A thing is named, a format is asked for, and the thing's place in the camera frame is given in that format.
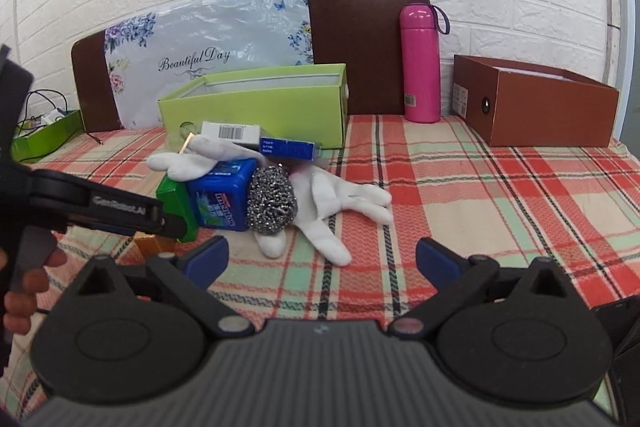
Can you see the white glove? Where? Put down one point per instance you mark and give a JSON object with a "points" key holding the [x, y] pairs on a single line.
{"points": [[190, 164]]}

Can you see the dark object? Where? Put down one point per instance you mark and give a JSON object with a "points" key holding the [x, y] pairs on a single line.
{"points": [[622, 332]]}

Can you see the small green box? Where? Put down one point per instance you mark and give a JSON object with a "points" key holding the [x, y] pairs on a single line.
{"points": [[50, 139]]}

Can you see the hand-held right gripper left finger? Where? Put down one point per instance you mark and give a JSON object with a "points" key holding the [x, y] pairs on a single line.
{"points": [[207, 259]]}

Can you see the blue carton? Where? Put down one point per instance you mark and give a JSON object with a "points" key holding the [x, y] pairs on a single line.
{"points": [[290, 148]]}

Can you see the gold slim carton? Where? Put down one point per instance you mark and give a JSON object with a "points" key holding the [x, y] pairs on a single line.
{"points": [[150, 247]]}

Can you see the steel wool scrubber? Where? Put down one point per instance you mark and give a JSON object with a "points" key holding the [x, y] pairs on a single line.
{"points": [[272, 202]]}

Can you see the white charger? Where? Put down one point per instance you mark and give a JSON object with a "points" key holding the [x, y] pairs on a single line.
{"points": [[50, 118]]}

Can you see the person's left hand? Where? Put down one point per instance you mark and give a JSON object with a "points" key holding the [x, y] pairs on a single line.
{"points": [[30, 287]]}

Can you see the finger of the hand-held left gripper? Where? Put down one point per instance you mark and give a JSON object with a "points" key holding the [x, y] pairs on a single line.
{"points": [[177, 227]]}

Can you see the white door frame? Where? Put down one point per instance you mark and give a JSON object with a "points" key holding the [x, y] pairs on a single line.
{"points": [[625, 7]]}

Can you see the plaid blanket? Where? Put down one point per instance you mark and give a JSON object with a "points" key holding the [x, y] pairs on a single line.
{"points": [[500, 207]]}

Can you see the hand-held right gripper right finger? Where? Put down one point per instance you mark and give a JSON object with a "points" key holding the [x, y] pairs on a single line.
{"points": [[440, 262]]}

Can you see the pink thermos bottle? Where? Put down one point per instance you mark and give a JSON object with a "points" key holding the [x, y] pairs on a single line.
{"points": [[420, 67]]}

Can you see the brown cardboard box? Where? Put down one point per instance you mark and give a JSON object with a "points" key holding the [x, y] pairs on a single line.
{"points": [[550, 112]]}

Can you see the floral packaged pillow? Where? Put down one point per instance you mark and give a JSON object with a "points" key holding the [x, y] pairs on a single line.
{"points": [[210, 37]]}

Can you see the white plush toy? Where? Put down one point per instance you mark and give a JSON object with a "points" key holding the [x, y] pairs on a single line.
{"points": [[320, 202]]}

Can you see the white box with barcode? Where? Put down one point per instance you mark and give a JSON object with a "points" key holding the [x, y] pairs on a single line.
{"points": [[230, 132]]}

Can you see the light green cardboard box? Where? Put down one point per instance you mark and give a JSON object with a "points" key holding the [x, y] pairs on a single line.
{"points": [[280, 112]]}

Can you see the brown headboard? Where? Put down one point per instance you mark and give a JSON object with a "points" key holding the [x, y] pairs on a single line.
{"points": [[355, 47]]}

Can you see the green carton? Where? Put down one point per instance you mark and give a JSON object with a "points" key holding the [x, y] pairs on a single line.
{"points": [[172, 202]]}

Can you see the blue plastic container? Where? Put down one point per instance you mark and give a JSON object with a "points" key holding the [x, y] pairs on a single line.
{"points": [[220, 197]]}

